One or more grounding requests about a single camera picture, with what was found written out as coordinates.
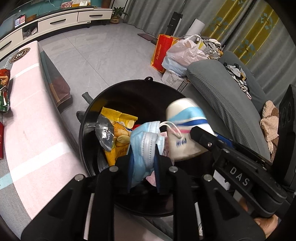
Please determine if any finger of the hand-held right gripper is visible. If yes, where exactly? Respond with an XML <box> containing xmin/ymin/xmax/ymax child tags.
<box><xmin>190</xmin><ymin>126</ymin><xmax>232</xmax><ymax>163</ymax></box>
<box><xmin>213</xmin><ymin>132</ymin><xmax>273</xmax><ymax>169</ymax></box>

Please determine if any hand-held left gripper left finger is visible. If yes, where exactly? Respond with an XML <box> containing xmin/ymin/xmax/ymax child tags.
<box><xmin>21</xmin><ymin>148</ymin><xmax>136</xmax><ymax>241</ymax></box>

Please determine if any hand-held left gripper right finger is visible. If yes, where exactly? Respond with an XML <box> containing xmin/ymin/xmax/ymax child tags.
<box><xmin>153</xmin><ymin>147</ymin><xmax>266</xmax><ymax>241</ymax></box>

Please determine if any pink snack packet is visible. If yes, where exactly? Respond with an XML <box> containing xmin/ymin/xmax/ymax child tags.
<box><xmin>160</xmin><ymin>132</ymin><xmax>170</xmax><ymax>158</ymax></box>

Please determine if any blue face mask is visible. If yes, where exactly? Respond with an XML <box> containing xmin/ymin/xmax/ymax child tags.
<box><xmin>129</xmin><ymin>120</ymin><xmax>166</xmax><ymax>188</ymax></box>

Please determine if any white blue-striped paper cup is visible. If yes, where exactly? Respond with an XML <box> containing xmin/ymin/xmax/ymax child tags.
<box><xmin>165</xmin><ymin>97</ymin><xmax>215</xmax><ymax>161</ymax></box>

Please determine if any yellow chip bag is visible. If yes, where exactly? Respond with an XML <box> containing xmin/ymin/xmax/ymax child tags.
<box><xmin>95</xmin><ymin>107</ymin><xmax>139</xmax><ymax>167</ymax></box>

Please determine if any black trash bin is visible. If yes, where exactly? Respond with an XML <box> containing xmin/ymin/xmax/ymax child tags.
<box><xmin>78</xmin><ymin>77</ymin><xmax>219</xmax><ymax>218</ymax></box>

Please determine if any green snack packet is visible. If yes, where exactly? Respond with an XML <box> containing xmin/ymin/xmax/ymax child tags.
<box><xmin>0</xmin><ymin>68</ymin><xmax>11</xmax><ymax>113</ymax></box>

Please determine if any person's right hand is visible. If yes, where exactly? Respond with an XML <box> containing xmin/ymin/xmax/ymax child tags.
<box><xmin>254</xmin><ymin>215</ymin><xmax>281</xmax><ymax>240</ymax></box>

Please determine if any grey sofa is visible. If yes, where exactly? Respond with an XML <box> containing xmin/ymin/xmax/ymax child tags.
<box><xmin>186</xmin><ymin>51</ymin><xmax>281</xmax><ymax>163</ymax></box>

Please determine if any beige plush blanket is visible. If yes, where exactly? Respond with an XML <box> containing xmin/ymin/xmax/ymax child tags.
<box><xmin>259</xmin><ymin>100</ymin><xmax>280</xmax><ymax>149</ymax></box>

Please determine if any pile of mixed clothes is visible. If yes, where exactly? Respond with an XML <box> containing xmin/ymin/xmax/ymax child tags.
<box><xmin>199</xmin><ymin>37</ymin><xmax>223</xmax><ymax>61</ymax></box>
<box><xmin>223</xmin><ymin>62</ymin><xmax>252</xmax><ymax>100</ymax></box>

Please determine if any printed cardboard box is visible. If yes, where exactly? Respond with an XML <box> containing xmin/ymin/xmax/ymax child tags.
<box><xmin>161</xmin><ymin>70</ymin><xmax>189</xmax><ymax>92</ymax></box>

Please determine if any dark grey bin base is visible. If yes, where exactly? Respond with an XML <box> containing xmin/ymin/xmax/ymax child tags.
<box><xmin>76</xmin><ymin>91</ymin><xmax>94</xmax><ymax>121</ymax></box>

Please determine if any white plastic bag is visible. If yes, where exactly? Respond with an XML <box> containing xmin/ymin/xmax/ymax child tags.
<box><xmin>162</xmin><ymin>35</ymin><xmax>208</xmax><ymax>77</ymax></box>

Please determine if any plaid tablecloth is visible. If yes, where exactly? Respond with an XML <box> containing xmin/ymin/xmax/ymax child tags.
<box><xmin>0</xmin><ymin>40</ymin><xmax>88</xmax><ymax>232</ymax></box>

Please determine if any red shopping bag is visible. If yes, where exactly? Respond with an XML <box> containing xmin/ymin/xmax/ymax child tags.
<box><xmin>151</xmin><ymin>34</ymin><xmax>178</xmax><ymax>73</ymax></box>

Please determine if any yellow patterned curtain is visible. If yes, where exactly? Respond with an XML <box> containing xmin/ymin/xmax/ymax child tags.
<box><xmin>203</xmin><ymin>0</ymin><xmax>281</xmax><ymax>66</ymax></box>

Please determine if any white upright appliance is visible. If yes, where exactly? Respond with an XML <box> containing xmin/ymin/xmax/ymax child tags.
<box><xmin>186</xmin><ymin>19</ymin><xmax>205</xmax><ymax>39</ymax></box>

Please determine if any dark floor mat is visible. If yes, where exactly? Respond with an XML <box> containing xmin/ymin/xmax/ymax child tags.
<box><xmin>137</xmin><ymin>33</ymin><xmax>158</xmax><ymax>45</ymax></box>

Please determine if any black upright vacuum cleaner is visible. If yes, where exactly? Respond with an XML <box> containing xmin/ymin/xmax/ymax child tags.
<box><xmin>168</xmin><ymin>0</ymin><xmax>185</xmax><ymax>35</ymax></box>

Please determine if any grey curtain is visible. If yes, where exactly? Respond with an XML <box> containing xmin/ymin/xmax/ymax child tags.
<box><xmin>126</xmin><ymin>0</ymin><xmax>296</xmax><ymax>88</ymax></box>

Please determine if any small potted plant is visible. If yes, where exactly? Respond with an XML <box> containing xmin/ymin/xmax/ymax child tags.
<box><xmin>110</xmin><ymin>6</ymin><xmax>127</xmax><ymax>24</ymax></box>

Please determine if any white television cabinet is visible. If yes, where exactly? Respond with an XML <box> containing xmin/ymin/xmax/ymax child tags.
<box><xmin>0</xmin><ymin>5</ymin><xmax>114</xmax><ymax>51</ymax></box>

